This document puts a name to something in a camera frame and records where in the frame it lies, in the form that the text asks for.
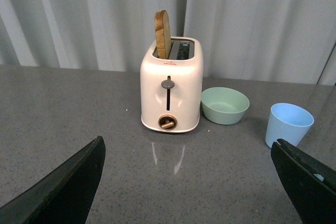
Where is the light blue cup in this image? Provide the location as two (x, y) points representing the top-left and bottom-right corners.
(265, 103), (314, 147)

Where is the mint green bowl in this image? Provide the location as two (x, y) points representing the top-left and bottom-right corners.
(201, 87), (250, 125)

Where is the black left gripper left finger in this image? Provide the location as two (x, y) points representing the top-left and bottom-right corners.
(1, 136), (106, 223)

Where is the toast bread slice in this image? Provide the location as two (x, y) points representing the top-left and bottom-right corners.
(154, 10), (171, 59)

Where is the white toaster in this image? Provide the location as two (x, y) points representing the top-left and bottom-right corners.
(140, 37), (203, 133)

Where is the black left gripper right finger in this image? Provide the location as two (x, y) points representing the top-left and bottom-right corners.
(271, 139), (335, 223)

